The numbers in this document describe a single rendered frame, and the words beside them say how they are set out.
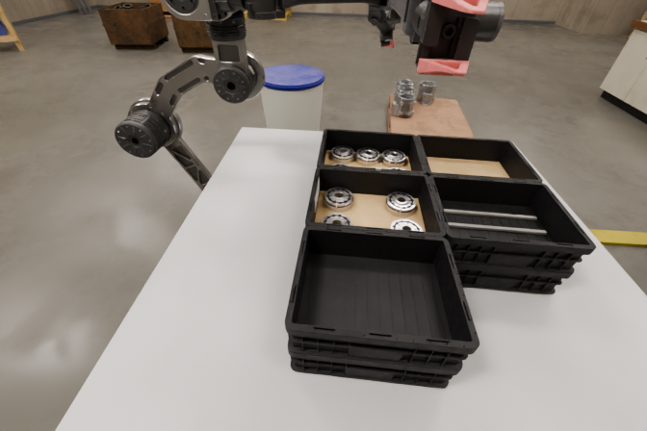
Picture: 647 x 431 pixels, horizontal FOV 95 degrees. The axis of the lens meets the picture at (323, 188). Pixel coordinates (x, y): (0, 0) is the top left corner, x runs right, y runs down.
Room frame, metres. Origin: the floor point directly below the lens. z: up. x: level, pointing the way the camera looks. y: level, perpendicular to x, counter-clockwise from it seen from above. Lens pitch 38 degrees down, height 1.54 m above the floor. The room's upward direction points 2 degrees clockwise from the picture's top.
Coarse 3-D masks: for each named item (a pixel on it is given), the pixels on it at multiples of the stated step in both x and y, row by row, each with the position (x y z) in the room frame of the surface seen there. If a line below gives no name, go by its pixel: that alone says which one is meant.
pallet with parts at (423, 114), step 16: (400, 80) 3.59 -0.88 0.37; (400, 96) 3.06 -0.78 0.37; (416, 96) 3.63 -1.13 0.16; (432, 96) 3.44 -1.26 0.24; (400, 112) 3.00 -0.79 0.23; (416, 112) 3.17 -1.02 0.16; (432, 112) 3.18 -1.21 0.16; (448, 112) 3.19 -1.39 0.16; (400, 128) 2.75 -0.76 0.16; (416, 128) 2.76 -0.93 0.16; (432, 128) 2.77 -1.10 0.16; (448, 128) 2.78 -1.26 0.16; (464, 128) 2.79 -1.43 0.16
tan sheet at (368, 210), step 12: (324, 192) 0.86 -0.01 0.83; (360, 204) 0.80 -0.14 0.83; (372, 204) 0.81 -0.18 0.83; (384, 204) 0.81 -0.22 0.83; (348, 216) 0.74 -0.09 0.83; (360, 216) 0.74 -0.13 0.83; (372, 216) 0.74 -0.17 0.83; (384, 216) 0.74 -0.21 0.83; (396, 216) 0.74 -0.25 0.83; (408, 216) 0.75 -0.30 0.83; (420, 216) 0.75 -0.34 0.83
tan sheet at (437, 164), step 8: (432, 160) 1.11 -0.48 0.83; (440, 160) 1.11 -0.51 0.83; (448, 160) 1.12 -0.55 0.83; (456, 160) 1.12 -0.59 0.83; (464, 160) 1.12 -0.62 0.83; (472, 160) 1.12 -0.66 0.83; (432, 168) 1.04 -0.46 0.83; (440, 168) 1.05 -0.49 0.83; (448, 168) 1.05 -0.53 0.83; (456, 168) 1.05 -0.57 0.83; (464, 168) 1.05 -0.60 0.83; (472, 168) 1.05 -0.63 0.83; (480, 168) 1.05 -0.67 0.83; (488, 168) 1.06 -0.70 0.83; (496, 168) 1.06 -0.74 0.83; (496, 176) 1.00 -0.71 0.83; (504, 176) 1.00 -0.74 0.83
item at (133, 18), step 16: (112, 16) 5.98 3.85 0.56; (128, 16) 6.00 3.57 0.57; (144, 16) 6.06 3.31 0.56; (160, 16) 6.74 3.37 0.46; (112, 32) 5.97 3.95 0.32; (128, 32) 5.99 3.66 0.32; (144, 32) 6.02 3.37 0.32; (160, 32) 6.53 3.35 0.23; (128, 48) 6.08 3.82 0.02; (144, 48) 6.10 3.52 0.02
